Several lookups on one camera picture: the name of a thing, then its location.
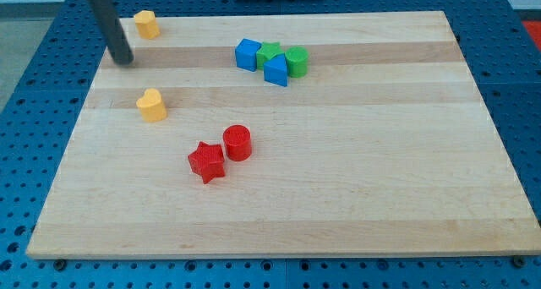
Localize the yellow hexagon block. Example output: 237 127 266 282
134 10 161 40

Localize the yellow heart block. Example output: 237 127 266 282
136 88 167 123

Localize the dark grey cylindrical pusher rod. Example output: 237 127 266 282
86 0 134 66

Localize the blue triangle block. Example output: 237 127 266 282
263 54 288 87

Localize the blue cube block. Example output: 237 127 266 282
234 38 262 72

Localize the red star block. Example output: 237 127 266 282
188 141 225 184

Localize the green cylinder block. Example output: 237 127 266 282
285 46 309 78

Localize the green star block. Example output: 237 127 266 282
256 41 284 70

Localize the red cylinder block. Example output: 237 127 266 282
222 125 252 161

